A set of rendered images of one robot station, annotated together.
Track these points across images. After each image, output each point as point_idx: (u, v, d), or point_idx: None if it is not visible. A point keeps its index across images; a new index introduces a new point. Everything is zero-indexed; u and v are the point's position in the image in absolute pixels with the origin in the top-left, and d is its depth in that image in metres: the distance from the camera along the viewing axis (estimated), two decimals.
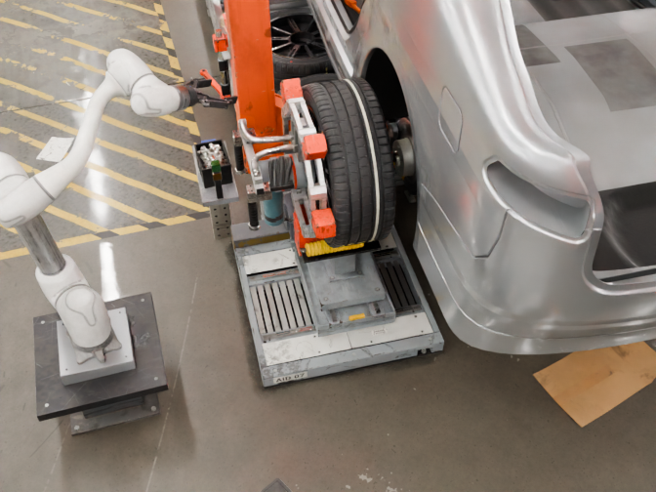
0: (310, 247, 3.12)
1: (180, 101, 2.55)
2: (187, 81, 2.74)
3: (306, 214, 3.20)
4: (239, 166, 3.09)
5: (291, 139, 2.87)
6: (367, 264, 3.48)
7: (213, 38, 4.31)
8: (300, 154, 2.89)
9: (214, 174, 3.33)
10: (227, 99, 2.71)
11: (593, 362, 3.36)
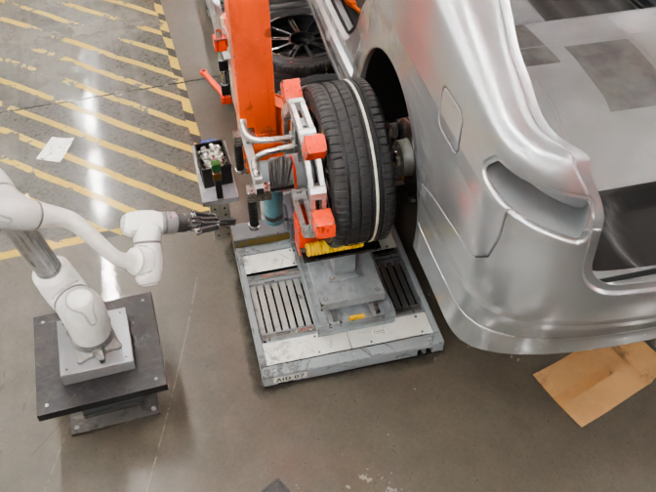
0: (310, 247, 3.12)
1: None
2: (214, 228, 2.94)
3: (306, 214, 3.20)
4: (239, 166, 3.09)
5: (291, 139, 2.87)
6: (367, 264, 3.48)
7: (213, 38, 4.31)
8: (300, 154, 2.89)
9: (214, 174, 3.33)
10: None
11: (593, 362, 3.36)
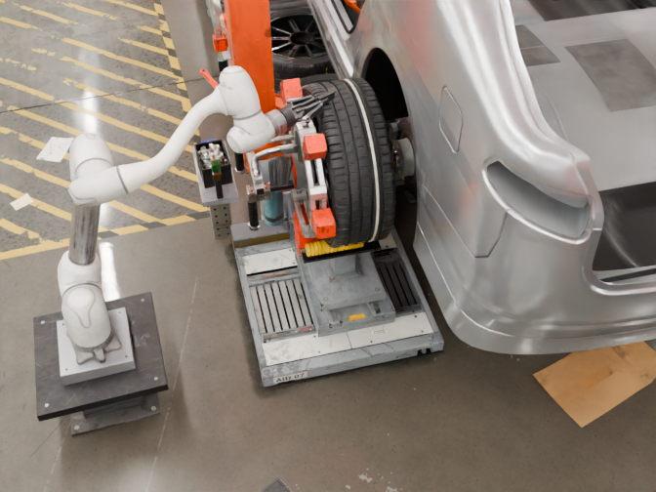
0: (310, 247, 3.12)
1: (274, 130, 2.59)
2: (306, 99, 2.72)
3: (306, 214, 3.20)
4: (239, 166, 3.09)
5: (291, 139, 2.87)
6: (367, 264, 3.48)
7: (213, 38, 4.31)
8: (300, 154, 2.89)
9: (214, 174, 3.33)
10: (322, 99, 2.70)
11: (593, 362, 3.36)
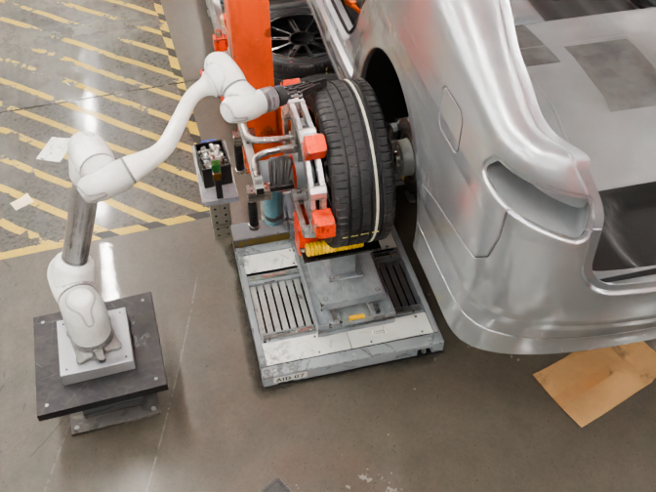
0: (310, 247, 3.12)
1: (266, 100, 2.65)
2: (299, 85, 2.82)
3: (306, 214, 3.20)
4: (239, 166, 3.09)
5: (291, 139, 2.87)
6: (367, 264, 3.48)
7: (213, 38, 4.31)
8: (300, 154, 2.89)
9: (214, 174, 3.33)
10: (314, 82, 2.80)
11: (593, 362, 3.36)
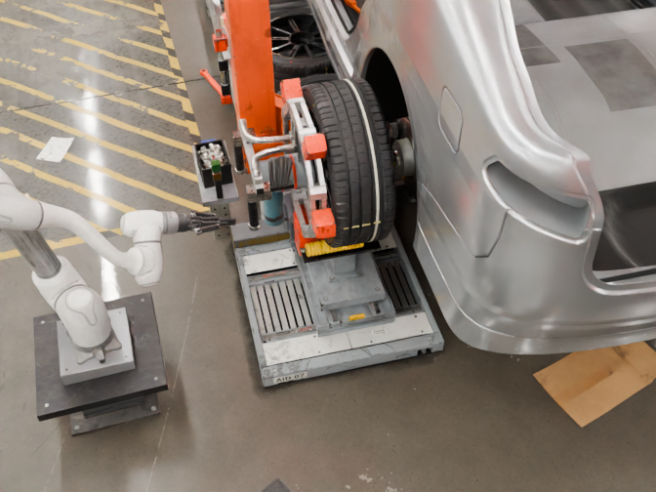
0: (310, 247, 3.12)
1: None
2: (214, 228, 2.94)
3: (306, 214, 3.20)
4: (239, 166, 3.09)
5: (291, 139, 2.87)
6: (367, 264, 3.48)
7: (213, 38, 4.31)
8: (300, 154, 2.89)
9: (214, 174, 3.33)
10: None
11: (593, 362, 3.36)
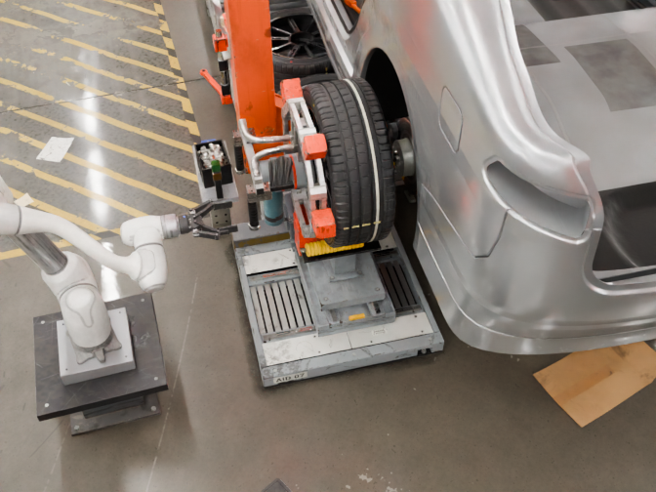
0: (310, 247, 3.12)
1: (163, 232, 2.75)
2: (206, 203, 2.88)
3: (306, 214, 3.20)
4: (239, 166, 3.09)
5: (291, 139, 2.87)
6: (367, 264, 3.48)
7: (213, 38, 4.31)
8: (300, 154, 2.89)
9: (214, 174, 3.33)
10: (223, 228, 2.77)
11: (593, 362, 3.36)
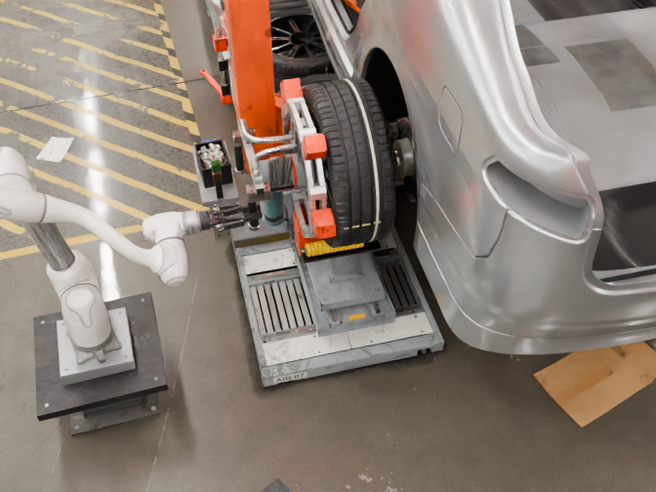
0: (310, 247, 3.12)
1: (184, 228, 2.77)
2: (233, 205, 2.87)
3: (306, 214, 3.20)
4: (239, 166, 3.09)
5: (291, 139, 2.87)
6: (367, 264, 3.48)
7: (213, 38, 4.31)
8: (300, 154, 2.89)
9: (214, 174, 3.33)
10: (247, 215, 2.82)
11: (593, 362, 3.36)
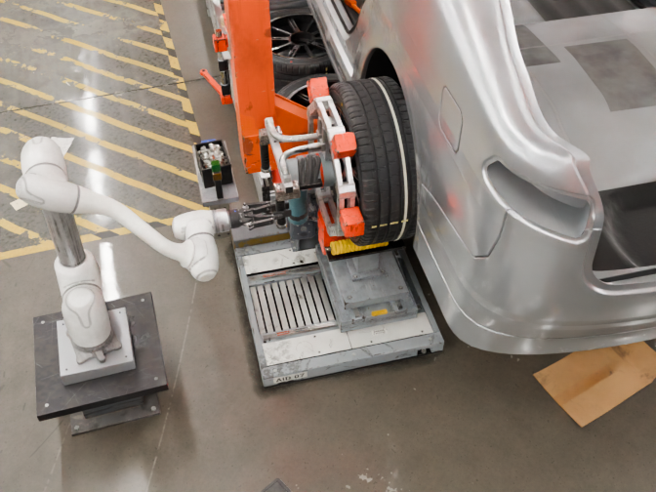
0: (336, 245, 3.13)
1: (215, 226, 2.77)
2: (263, 203, 2.88)
3: (330, 213, 3.20)
4: (265, 165, 3.09)
5: (318, 138, 2.88)
6: (389, 263, 3.48)
7: (213, 38, 4.31)
8: (327, 153, 2.90)
9: (214, 174, 3.33)
10: (276, 214, 2.83)
11: (593, 362, 3.36)
